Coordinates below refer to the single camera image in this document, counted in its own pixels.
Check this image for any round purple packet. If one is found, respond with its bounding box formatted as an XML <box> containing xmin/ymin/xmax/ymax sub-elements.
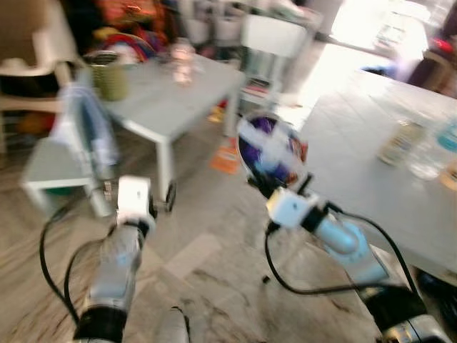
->
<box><xmin>236</xmin><ymin>113</ymin><xmax>310</xmax><ymax>189</ymax></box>

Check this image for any orange floor item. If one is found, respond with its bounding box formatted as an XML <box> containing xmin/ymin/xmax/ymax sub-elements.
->
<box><xmin>210</xmin><ymin>139</ymin><xmax>241</xmax><ymax>175</ymax></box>

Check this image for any large grey table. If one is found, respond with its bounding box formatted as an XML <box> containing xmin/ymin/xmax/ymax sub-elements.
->
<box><xmin>295</xmin><ymin>67</ymin><xmax>457</xmax><ymax>281</ymax></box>

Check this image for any low white table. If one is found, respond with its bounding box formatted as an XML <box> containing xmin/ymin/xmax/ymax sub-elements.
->
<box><xmin>77</xmin><ymin>52</ymin><xmax>248</xmax><ymax>202</ymax></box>

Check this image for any white blue folded chair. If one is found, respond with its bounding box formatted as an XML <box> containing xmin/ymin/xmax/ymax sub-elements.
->
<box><xmin>59</xmin><ymin>81</ymin><xmax>120</xmax><ymax>217</ymax></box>

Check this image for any beige labelled jar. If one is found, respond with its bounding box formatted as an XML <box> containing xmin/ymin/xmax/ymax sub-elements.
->
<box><xmin>378</xmin><ymin>117</ymin><xmax>427</xmax><ymax>167</ymax></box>

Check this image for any grey robot leg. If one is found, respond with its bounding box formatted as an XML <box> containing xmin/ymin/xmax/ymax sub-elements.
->
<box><xmin>156</xmin><ymin>307</ymin><xmax>191</xmax><ymax>343</ymax></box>

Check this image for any clear glass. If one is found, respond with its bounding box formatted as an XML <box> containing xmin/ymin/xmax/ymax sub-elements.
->
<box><xmin>410</xmin><ymin>139</ymin><xmax>448</xmax><ymax>181</ymax></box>

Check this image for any green cup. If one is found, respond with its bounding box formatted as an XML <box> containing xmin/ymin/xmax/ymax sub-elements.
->
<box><xmin>88</xmin><ymin>52</ymin><xmax>131</xmax><ymax>102</ymax></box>

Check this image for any clear plastic bottle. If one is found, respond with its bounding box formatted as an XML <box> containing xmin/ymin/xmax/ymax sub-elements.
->
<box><xmin>171</xmin><ymin>38</ymin><xmax>199</xmax><ymax>87</ymax></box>

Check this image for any orange packet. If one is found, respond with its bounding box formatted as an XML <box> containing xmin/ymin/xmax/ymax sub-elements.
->
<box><xmin>441</xmin><ymin>160</ymin><xmax>457</xmax><ymax>192</ymax></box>

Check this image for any light blue container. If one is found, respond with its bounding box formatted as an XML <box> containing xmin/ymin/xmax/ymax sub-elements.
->
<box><xmin>435</xmin><ymin>117</ymin><xmax>457</xmax><ymax>155</ymax></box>

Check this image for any dark purple chair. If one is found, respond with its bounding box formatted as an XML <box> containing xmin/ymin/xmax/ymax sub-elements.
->
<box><xmin>406</xmin><ymin>49</ymin><xmax>457</xmax><ymax>95</ymax></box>

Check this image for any beige armchair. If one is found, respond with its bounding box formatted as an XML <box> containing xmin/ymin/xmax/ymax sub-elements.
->
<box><xmin>0</xmin><ymin>0</ymin><xmax>81</xmax><ymax>119</ymax></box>

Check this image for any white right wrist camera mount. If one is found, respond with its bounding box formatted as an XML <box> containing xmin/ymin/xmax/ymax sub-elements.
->
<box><xmin>266</xmin><ymin>187</ymin><xmax>319</xmax><ymax>230</ymax></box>

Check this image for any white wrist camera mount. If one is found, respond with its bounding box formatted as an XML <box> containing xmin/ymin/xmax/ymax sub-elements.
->
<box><xmin>266</xmin><ymin>187</ymin><xmax>319</xmax><ymax>230</ymax></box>
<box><xmin>116</xmin><ymin>176</ymin><xmax>155</xmax><ymax>229</ymax></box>

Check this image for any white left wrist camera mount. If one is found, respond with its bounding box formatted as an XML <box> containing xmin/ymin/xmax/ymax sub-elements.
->
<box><xmin>116</xmin><ymin>176</ymin><xmax>155</xmax><ymax>229</ymax></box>

